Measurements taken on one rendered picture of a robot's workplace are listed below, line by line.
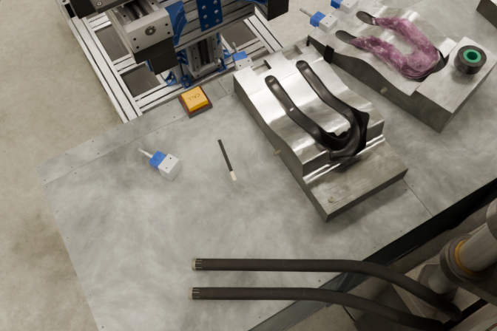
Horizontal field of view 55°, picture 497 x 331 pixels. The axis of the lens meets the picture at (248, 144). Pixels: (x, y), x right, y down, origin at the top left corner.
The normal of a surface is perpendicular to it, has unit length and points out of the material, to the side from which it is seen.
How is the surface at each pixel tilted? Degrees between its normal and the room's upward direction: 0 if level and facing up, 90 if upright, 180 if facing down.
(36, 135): 0
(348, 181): 0
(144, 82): 0
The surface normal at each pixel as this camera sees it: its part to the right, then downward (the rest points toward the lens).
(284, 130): -0.26, -0.78
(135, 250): -0.04, -0.48
